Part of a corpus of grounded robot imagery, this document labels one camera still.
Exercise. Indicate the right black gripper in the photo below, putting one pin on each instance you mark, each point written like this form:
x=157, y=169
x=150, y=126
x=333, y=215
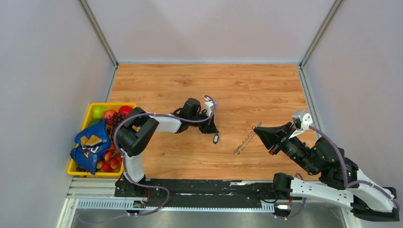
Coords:
x=271, y=136

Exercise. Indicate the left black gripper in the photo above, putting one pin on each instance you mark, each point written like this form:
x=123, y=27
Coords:
x=213, y=129

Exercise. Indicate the key with black tag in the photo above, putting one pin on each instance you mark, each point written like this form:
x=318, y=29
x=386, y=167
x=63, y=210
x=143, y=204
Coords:
x=216, y=138

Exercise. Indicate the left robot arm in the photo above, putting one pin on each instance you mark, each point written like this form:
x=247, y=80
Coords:
x=134, y=133

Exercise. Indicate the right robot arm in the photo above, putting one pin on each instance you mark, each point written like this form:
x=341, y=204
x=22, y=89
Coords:
x=342, y=182

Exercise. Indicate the red apple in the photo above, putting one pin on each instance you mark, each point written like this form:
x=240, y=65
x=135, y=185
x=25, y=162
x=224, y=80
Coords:
x=125, y=110
x=110, y=116

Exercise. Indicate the purple grape bunch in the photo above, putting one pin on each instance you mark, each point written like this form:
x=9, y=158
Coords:
x=111, y=129

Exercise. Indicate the small red fruits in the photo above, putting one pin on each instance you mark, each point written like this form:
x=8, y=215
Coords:
x=110, y=163

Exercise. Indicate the green pear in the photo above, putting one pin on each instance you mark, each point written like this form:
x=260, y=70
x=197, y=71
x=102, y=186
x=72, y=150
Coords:
x=98, y=112

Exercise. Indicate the blue chip bag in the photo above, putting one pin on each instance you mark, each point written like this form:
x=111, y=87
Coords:
x=92, y=143

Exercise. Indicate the yellow plastic bin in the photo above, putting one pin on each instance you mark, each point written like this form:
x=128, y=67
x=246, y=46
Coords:
x=73, y=169

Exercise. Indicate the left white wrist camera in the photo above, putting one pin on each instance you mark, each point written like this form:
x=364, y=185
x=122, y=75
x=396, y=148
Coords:
x=210, y=107

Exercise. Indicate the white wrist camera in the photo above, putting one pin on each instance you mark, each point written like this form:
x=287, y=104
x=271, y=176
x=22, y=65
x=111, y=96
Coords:
x=210, y=107
x=302, y=121

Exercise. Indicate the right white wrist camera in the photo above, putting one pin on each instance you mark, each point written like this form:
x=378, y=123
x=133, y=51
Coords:
x=302, y=121

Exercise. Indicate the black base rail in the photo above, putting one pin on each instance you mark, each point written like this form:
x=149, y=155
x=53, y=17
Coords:
x=214, y=194

